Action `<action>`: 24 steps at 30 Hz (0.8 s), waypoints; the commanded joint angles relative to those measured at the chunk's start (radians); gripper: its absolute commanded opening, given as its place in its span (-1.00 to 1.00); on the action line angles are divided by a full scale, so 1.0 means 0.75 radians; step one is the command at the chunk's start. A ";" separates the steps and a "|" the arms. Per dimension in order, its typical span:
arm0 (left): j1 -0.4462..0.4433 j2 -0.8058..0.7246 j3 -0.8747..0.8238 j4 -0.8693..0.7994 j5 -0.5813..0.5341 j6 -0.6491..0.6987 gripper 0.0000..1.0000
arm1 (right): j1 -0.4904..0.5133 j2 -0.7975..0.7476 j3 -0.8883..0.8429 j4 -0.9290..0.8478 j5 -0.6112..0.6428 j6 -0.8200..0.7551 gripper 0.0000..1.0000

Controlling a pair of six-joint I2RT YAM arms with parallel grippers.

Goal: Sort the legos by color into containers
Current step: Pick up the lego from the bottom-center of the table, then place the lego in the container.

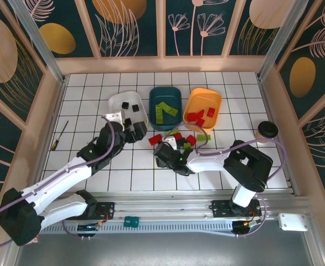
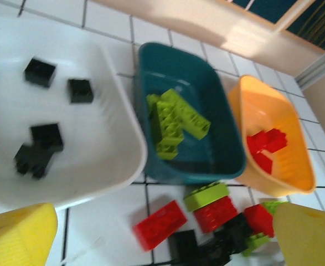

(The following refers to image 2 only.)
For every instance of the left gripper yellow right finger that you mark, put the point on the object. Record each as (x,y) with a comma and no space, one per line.
(309,238)

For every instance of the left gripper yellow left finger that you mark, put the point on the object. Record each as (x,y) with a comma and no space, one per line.
(18,238)

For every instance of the red lego brick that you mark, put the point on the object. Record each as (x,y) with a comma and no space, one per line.
(263,163)
(277,137)
(255,144)
(160,224)
(259,223)
(214,214)

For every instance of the black lego brick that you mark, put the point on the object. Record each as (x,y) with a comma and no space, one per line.
(40,72)
(30,162)
(47,135)
(183,245)
(234,230)
(80,91)
(212,257)

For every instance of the small green lego brick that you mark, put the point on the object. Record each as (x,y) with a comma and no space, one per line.
(255,243)

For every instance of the orange plastic container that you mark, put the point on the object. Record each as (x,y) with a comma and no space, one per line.
(298,144)

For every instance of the teal plastic container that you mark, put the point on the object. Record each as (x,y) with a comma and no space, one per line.
(220,124)

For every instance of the white plastic container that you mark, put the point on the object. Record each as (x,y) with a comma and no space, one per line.
(95,110)

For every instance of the aluminium frame post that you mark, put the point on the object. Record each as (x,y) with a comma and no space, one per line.
(317,69)

